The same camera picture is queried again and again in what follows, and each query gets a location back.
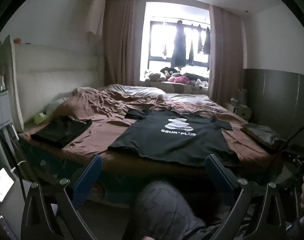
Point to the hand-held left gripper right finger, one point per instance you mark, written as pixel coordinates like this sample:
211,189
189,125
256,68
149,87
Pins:
218,177

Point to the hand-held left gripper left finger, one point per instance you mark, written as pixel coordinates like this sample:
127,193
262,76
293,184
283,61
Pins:
89,177

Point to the black t-shirt with white print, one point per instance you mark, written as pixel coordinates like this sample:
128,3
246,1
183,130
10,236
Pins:
171,142

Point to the folded dark grey clothes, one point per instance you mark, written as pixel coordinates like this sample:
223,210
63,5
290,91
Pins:
263,133

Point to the folded black clothes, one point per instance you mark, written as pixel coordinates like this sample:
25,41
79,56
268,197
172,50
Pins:
59,130

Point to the bed with brown sheet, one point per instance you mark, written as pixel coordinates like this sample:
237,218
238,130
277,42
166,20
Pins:
104,130

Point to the person's leg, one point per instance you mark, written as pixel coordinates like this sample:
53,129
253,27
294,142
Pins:
162,212

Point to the white nightstand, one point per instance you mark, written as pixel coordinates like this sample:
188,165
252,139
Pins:
243,110

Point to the green packet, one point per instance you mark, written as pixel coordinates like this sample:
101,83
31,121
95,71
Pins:
39,117

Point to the pink cloth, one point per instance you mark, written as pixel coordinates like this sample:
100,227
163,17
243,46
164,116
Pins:
179,80

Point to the white padded headboard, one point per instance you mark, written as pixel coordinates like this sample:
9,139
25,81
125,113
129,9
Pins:
54,75

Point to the white bedside shelf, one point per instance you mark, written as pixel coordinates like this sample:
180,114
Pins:
1,105

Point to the dark plush toy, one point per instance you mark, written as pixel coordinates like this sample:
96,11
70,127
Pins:
168,71

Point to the beige teddy bear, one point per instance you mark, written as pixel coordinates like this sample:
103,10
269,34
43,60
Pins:
154,76

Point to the white upright panel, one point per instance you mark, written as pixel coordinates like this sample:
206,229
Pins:
13,80

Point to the beige curtain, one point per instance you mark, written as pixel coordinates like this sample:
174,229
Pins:
119,42
224,52

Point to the long dark hanging garment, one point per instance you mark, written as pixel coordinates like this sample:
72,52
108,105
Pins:
191,47

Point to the short dark hanging garment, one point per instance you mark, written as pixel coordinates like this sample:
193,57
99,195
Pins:
207,42

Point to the window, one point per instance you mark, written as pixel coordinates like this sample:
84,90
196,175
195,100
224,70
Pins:
162,30

